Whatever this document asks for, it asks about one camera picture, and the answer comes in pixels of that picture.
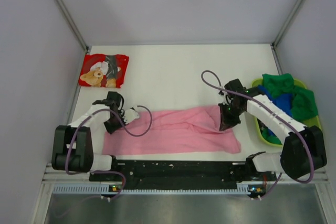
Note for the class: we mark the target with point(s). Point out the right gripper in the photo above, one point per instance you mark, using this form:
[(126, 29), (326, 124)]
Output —
[(227, 123)]

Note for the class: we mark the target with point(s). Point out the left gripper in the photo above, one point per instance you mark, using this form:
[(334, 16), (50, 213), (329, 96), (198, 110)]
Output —
[(111, 129)]

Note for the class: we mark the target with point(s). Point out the pink t shirt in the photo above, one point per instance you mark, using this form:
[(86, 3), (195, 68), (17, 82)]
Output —
[(173, 131)]

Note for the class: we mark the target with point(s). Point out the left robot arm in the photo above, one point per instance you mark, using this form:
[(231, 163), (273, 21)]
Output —
[(73, 147)]

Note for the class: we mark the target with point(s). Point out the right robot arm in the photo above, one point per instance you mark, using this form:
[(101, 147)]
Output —
[(303, 149)]

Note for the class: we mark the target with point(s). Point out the blue printed t shirt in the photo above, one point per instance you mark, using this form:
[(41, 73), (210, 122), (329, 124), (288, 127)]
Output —
[(283, 101)]

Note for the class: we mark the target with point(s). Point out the red teddy bear t shirt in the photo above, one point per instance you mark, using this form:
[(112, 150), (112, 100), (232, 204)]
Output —
[(100, 70)]

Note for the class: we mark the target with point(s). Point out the green t shirt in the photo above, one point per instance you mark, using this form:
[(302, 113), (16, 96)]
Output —
[(303, 105)]

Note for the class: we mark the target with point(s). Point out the green plastic basket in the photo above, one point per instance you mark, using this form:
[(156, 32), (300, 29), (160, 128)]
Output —
[(314, 121)]

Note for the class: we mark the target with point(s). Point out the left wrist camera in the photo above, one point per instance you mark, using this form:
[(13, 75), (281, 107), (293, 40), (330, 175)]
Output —
[(130, 115)]

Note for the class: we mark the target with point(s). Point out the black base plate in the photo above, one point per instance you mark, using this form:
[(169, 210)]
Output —
[(188, 175)]

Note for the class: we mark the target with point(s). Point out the right aluminium frame post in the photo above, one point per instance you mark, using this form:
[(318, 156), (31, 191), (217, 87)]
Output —
[(287, 23)]

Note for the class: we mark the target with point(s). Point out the aluminium frame post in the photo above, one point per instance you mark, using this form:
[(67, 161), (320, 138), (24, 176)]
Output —
[(287, 23), (71, 24)]

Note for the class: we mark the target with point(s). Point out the left aluminium frame post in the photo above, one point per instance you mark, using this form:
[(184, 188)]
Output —
[(71, 24)]

